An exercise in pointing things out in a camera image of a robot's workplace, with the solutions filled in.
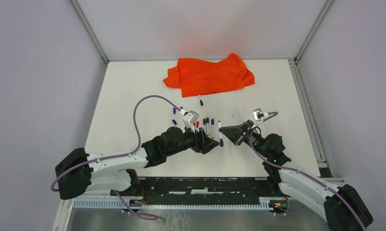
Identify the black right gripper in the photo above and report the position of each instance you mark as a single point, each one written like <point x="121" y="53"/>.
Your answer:
<point x="235" y="133"/>

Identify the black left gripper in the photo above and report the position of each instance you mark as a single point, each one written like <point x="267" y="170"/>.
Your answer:
<point x="202" y="143"/>

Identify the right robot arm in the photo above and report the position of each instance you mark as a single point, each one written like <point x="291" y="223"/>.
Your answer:
<point x="340" y="206"/>

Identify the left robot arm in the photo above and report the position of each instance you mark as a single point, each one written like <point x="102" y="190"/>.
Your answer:
<point x="81" y="172"/>

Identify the black pen near cloth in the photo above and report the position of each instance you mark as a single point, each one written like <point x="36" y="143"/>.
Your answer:
<point x="200" y="100"/>

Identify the orange cloth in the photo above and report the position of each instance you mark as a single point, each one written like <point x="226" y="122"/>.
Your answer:
<point x="199" y="77"/>

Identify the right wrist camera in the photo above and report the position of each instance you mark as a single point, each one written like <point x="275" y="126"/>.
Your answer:
<point x="260" y="116"/>

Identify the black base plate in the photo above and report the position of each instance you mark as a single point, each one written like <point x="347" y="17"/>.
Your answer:
<point x="200" y="197"/>

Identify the aluminium frame rail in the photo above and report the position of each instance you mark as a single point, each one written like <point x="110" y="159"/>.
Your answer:
<point x="154" y="186"/>

